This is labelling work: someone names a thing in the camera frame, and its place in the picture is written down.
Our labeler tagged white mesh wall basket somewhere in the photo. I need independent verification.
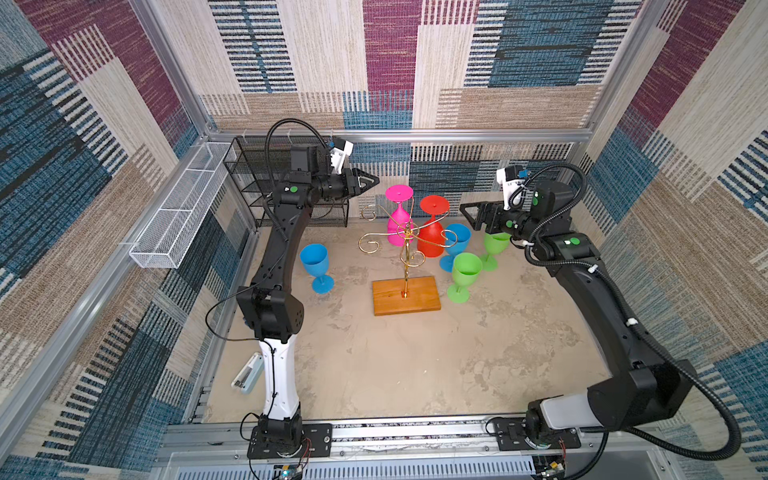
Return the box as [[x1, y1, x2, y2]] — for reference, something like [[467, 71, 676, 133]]
[[129, 142, 229, 269]]

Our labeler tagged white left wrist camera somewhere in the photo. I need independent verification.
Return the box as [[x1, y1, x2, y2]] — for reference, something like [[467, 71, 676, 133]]
[[329, 138, 354, 175]]

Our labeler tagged blue wine glass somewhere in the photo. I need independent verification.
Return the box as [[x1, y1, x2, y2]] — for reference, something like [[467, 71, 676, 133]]
[[300, 244, 334, 295], [439, 223, 471, 273]]

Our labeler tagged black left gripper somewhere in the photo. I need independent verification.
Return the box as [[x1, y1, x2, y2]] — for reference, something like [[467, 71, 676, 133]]
[[309, 171, 377, 203]]

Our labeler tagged blue wine glass front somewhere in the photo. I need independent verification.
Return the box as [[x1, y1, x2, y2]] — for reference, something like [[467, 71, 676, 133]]
[[300, 244, 334, 295]]

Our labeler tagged green wine glass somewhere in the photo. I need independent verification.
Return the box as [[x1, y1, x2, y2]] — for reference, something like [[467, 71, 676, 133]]
[[446, 252, 483, 304], [480, 233, 511, 271]]

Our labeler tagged pink wine glass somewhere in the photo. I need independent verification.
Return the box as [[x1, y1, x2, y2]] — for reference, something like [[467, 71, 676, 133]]
[[385, 184, 413, 247]]

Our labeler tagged green wine glass front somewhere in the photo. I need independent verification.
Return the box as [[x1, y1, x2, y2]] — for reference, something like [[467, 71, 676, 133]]
[[480, 233, 511, 271]]

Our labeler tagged gold wire glass rack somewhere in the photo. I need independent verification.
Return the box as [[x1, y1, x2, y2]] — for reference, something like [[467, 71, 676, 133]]
[[358, 208, 449, 280]]

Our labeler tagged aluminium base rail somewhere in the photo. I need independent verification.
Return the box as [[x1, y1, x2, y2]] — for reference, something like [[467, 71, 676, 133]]
[[150, 414, 683, 479]]

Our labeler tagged light blue stapler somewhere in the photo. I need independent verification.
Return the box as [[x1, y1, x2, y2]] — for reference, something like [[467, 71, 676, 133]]
[[231, 352, 264, 395]]

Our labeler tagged black mesh shelf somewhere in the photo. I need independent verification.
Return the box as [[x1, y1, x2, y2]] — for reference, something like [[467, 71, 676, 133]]
[[224, 136, 334, 227]]

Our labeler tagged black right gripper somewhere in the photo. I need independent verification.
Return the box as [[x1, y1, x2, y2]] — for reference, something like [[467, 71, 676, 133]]
[[458, 198, 543, 243]]

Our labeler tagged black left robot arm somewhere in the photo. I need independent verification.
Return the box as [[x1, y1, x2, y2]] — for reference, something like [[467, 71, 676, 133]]
[[234, 120, 380, 460]]

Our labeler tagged green wine glass back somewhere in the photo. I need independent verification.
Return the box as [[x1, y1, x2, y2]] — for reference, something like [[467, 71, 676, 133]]
[[446, 252, 483, 304]]

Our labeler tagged red wine glass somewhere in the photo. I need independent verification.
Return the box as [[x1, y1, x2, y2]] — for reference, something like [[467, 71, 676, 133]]
[[417, 195, 450, 258]]

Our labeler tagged wooden rack base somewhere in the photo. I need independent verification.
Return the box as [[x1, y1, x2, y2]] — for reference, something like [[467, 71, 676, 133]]
[[372, 276, 441, 316]]

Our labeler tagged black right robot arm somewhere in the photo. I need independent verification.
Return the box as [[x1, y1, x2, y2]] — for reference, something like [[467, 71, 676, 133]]
[[459, 162, 742, 461]]

